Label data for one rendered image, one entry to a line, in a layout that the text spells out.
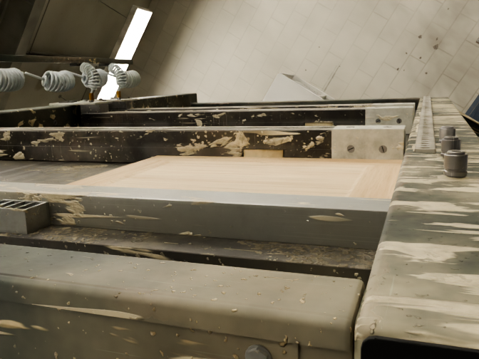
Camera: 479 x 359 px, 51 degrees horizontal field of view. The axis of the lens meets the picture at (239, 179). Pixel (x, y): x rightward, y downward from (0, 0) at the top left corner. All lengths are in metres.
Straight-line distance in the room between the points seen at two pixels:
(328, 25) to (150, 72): 2.36
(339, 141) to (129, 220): 0.46
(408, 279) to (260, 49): 5.97
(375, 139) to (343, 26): 5.17
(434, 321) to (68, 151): 1.00
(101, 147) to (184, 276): 0.82
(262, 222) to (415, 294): 0.26
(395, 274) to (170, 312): 0.13
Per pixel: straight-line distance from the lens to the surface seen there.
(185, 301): 0.29
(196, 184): 0.75
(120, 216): 0.60
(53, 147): 1.20
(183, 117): 1.61
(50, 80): 1.69
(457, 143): 0.73
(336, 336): 0.26
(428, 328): 0.26
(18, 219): 0.64
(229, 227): 0.54
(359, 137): 0.91
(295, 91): 4.68
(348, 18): 6.06
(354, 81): 6.00
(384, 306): 0.28
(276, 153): 0.95
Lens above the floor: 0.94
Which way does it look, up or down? 11 degrees up
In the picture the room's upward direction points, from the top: 56 degrees counter-clockwise
